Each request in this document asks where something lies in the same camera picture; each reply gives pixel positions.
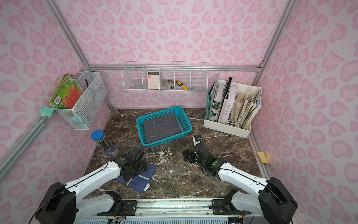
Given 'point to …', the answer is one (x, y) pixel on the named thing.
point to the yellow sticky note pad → (263, 157)
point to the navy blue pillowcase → (141, 182)
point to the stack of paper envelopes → (243, 110)
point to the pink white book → (230, 97)
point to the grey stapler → (168, 83)
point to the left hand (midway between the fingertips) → (142, 168)
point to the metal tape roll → (137, 86)
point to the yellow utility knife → (182, 86)
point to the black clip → (86, 82)
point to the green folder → (209, 98)
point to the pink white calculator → (153, 80)
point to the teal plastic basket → (183, 118)
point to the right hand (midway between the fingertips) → (188, 150)
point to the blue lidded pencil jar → (98, 135)
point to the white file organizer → (219, 95)
